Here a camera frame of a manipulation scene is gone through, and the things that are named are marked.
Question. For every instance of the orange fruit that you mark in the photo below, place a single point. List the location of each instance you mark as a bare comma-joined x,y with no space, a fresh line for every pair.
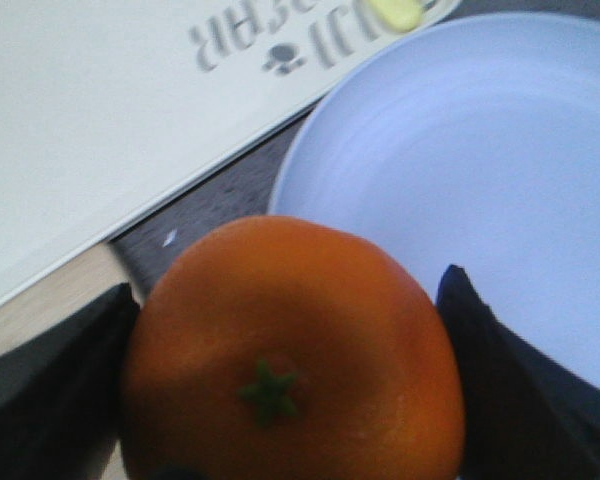
275,348

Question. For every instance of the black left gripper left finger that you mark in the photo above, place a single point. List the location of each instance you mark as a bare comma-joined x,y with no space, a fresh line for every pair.
59,407

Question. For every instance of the cream white tray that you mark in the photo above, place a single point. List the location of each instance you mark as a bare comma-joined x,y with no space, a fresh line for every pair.
108,109

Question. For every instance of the light blue plate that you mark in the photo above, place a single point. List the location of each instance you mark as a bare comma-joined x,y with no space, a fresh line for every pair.
475,143

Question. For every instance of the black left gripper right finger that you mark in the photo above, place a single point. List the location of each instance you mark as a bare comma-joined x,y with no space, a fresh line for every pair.
527,417

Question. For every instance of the wooden cutting board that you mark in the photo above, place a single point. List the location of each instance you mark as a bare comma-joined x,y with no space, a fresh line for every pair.
61,293

